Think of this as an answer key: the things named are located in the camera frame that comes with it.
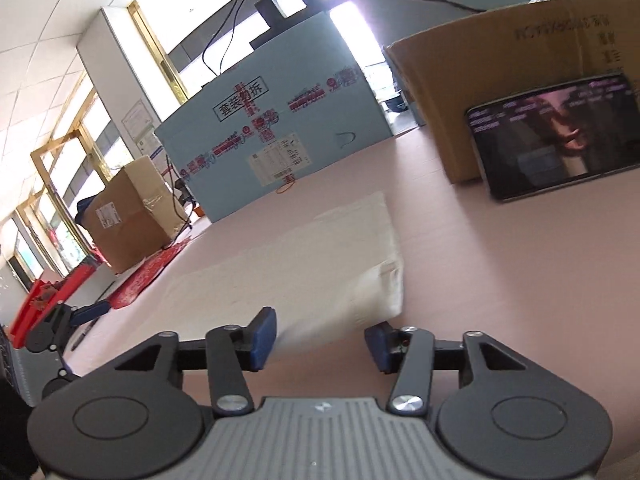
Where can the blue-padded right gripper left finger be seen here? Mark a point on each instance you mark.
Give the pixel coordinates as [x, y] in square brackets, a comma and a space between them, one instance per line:
[232, 350]

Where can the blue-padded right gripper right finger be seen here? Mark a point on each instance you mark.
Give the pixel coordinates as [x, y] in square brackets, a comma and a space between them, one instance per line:
[408, 353]

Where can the white fabric shopping bag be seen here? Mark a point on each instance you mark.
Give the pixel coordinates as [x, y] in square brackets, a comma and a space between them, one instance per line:
[341, 272]

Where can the red plastic bin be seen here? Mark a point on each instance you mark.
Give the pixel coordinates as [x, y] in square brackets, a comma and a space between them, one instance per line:
[43, 296]

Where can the black pen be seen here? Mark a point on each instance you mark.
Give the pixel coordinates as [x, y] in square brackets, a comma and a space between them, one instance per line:
[83, 334]

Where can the red paper decoration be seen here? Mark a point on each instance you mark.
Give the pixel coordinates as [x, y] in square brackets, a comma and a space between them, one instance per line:
[145, 275]

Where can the taped brown cardboard box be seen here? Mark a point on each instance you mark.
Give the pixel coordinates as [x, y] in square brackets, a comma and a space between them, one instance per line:
[135, 216]

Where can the orange rubber band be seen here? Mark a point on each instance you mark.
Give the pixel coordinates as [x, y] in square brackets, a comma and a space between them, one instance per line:
[284, 188]

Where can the smartphone with lit screen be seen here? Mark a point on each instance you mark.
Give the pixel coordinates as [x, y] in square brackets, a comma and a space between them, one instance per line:
[556, 136]

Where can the light blue cardboard box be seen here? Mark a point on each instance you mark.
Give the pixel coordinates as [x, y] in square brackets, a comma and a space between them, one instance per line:
[294, 106]

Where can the black power adapter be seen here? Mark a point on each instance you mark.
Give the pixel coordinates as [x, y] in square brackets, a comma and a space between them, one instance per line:
[271, 12]

